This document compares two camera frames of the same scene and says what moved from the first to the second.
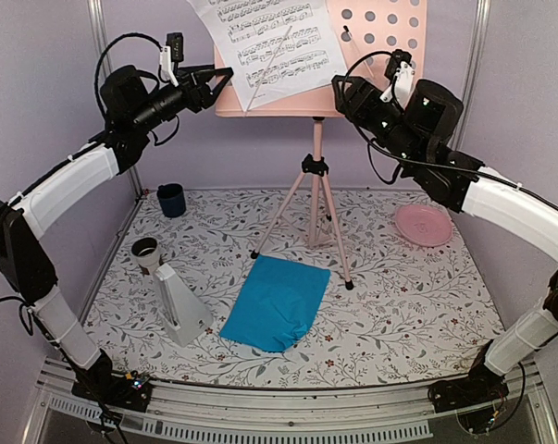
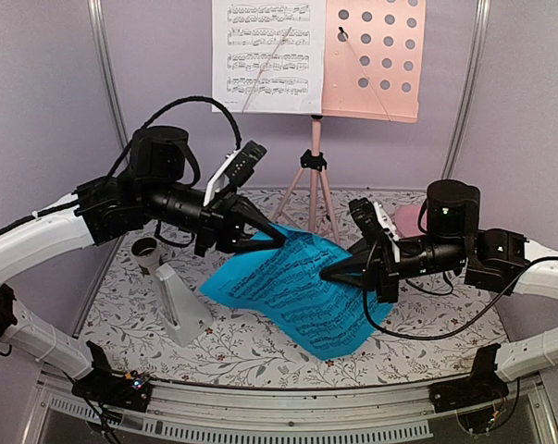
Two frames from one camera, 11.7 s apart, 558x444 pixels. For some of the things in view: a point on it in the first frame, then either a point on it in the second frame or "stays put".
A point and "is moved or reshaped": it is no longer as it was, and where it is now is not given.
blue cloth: [277, 303] is moved or reshaped
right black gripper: [360, 95] → [378, 268]
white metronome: [184, 317] stays put
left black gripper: [200, 93] → [223, 220]
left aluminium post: [100, 26] stays put
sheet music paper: [276, 47] is moved or reshaped
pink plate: [424, 225] stays put
